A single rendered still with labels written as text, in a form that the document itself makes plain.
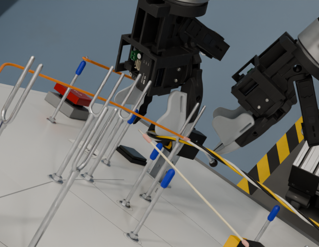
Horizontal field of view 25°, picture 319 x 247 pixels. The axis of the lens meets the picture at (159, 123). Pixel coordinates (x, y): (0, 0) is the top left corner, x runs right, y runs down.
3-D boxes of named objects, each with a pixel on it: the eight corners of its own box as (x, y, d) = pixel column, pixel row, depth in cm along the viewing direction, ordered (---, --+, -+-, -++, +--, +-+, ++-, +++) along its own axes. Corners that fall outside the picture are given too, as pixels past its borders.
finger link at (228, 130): (192, 133, 111) (235, 94, 107) (219, 158, 112) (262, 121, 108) (190, 141, 108) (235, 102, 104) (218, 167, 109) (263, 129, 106)
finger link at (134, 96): (97, 113, 99) (122, 67, 93) (130, 106, 103) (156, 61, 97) (108, 130, 98) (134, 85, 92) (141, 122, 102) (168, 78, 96)
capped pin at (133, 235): (128, 233, 76) (168, 164, 74) (139, 240, 76) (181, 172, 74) (124, 235, 74) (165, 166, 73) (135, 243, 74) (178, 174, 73)
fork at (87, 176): (77, 174, 85) (135, 71, 83) (84, 174, 87) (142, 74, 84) (88, 183, 84) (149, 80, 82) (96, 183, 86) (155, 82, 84)
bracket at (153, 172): (170, 188, 103) (188, 159, 103) (160, 186, 101) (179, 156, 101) (150, 171, 106) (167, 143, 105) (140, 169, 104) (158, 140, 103)
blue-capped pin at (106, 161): (112, 167, 96) (143, 113, 95) (105, 165, 95) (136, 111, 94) (105, 161, 97) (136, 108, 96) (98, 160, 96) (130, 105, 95)
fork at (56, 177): (44, 174, 79) (108, 63, 76) (54, 175, 80) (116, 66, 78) (57, 185, 78) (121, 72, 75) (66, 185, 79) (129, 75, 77)
